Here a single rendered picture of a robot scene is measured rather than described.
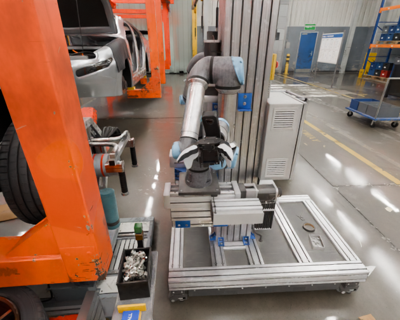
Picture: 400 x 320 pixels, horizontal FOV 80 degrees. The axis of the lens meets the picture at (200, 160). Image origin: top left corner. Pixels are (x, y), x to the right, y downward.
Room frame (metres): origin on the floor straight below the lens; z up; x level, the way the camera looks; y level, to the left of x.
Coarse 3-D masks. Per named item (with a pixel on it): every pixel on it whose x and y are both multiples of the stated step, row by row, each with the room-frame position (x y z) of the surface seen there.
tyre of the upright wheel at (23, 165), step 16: (16, 144) 1.03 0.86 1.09; (0, 160) 0.98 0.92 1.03; (16, 160) 0.98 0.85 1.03; (0, 176) 0.94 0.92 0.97; (16, 176) 0.95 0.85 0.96; (16, 192) 0.93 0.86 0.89; (32, 192) 0.94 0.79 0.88; (16, 208) 0.93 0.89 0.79; (32, 208) 0.93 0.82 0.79; (32, 224) 1.01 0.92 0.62
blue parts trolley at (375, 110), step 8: (384, 88) 4.51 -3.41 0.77; (352, 104) 5.34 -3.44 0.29; (360, 104) 5.10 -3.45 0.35; (368, 104) 4.87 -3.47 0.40; (376, 104) 4.87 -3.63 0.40; (384, 104) 4.88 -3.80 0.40; (352, 112) 5.37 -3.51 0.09; (360, 112) 4.97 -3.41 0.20; (368, 112) 4.78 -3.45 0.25; (376, 112) 4.58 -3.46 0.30; (384, 112) 4.58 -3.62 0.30; (392, 112) 4.59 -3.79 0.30; (376, 120) 4.48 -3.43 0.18; (384, 120) 4.48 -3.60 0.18; (392, 120) 4.49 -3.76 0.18
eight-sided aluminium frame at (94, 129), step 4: (84, 120) 1.32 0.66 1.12; (88, 120) 1.34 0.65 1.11; (92, 120) 1.39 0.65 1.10; (84, 124) 1.27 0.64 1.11; (88, 124) 1.32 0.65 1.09; (92, 124) 1.38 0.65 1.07; (96, 124) 1.44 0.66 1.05; (92, 128) 1.41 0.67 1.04; (96, 128) 1.43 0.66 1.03; (92, 132) 1.46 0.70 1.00; (96, 132) 1.45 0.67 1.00; (100, 132) 1.50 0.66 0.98; (92, 136) 1.48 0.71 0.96; (96, 136) 1.49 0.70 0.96; (100, 136) 1.49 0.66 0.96; (96, 148) 1.50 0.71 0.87; (104, 148) 1.51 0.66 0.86; (96, 152) 1.50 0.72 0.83; (100, 152) 1.53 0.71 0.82; (104, 152) 1.50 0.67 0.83; (100, 180) 1.43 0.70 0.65; (104, 180) 1.41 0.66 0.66; (100, 184) 1.41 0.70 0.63; (104, 184) 1.39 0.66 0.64; (100, 188) 1.37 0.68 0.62; (104, 188) 1.37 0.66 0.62
